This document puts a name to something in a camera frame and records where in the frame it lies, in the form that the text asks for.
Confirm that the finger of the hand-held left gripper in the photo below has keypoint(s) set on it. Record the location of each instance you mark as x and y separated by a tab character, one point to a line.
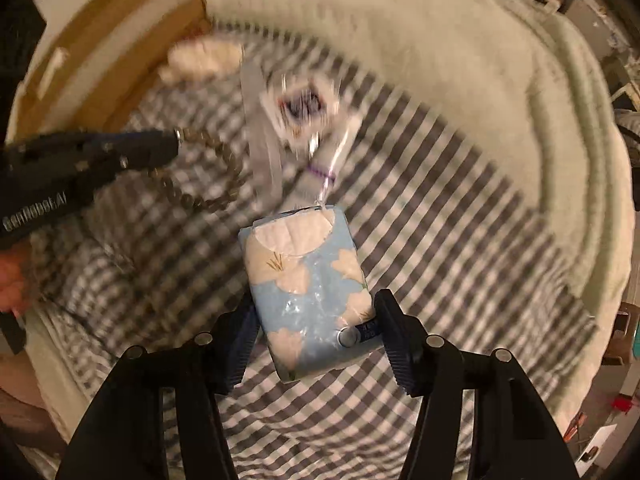
140	141
135	162

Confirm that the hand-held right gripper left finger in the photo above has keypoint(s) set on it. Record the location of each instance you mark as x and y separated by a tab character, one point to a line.
240	342

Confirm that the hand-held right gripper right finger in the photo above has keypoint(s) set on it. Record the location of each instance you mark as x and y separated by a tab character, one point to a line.
395	342

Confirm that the blue floral tissue pack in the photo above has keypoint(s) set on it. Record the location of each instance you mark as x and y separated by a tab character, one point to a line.
310	295

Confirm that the brown cardboard box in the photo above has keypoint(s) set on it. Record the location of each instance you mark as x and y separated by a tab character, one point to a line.
100	40

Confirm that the person's left hand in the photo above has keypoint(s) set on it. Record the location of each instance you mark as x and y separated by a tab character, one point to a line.
11	280

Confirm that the grey checked cloth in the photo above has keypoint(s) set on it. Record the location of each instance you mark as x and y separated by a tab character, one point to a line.
450	260

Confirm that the white tissue paper roll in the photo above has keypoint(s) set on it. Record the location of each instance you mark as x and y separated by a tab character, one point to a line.
200	60

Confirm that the translucent white plastic strip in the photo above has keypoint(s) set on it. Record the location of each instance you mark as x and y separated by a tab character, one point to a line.
262	140

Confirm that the clear packet with dark label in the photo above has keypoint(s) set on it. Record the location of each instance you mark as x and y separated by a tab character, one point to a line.
300	105

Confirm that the cream quilt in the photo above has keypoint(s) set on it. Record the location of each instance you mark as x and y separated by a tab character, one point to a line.
600	360

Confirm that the wooden stool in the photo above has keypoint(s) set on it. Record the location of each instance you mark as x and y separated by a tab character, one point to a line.
625	335

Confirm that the white knit blanket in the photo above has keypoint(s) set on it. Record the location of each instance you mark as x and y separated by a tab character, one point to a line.
400	35

